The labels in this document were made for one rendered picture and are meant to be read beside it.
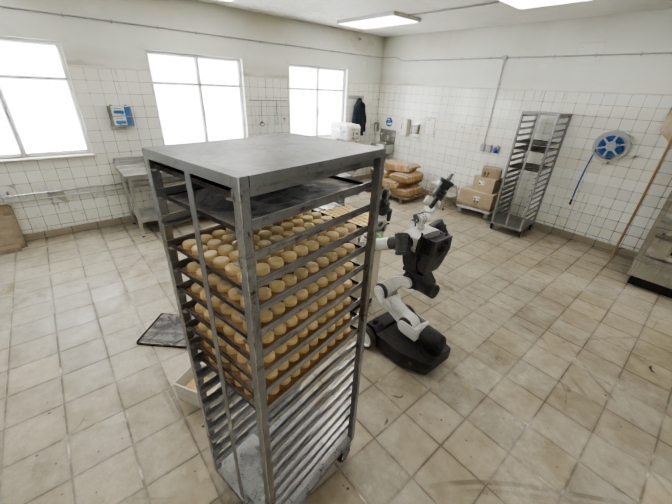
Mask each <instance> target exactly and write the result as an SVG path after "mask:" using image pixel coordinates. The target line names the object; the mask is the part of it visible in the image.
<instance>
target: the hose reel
mask: <svg viewBox="0 0 672 504"><path fill-rule="evenodd" d="M630 147H631V138H630V137H629V135H628V134H626V133H625V132H622V131H609V132H606V133H603V134H602V135H600V136H599V137H598V138H597V139H596V140H595V141H594V143H593V146H592V153H593V154H592V156H591V158H590V160H589V161H588V163H587V165H586V167H585V169H584V171H583V173H582V175H581V177H580V180H579V182H578V184H577V186H576V188H575V191H574V193H573V196H572V197H571V200H570V202H569V205H571V202H572V200H573V197H574V194H575V192H576V190H577V187H578V185H579V183H580V181H581V179H582V177H583V174H584V172H585V170H586V168H587V166H588V165H589V163H590V161H591V159H592V157H593V155H594V156H595V157H596V158H597V159H599V160H601V161H608V162H606V165H609V164H610V162H609V161H614V160H617V159H619V158H621V157H623V156H624V155H625V154H626V153H627V152H628V151H629V149H630Z"/></svg>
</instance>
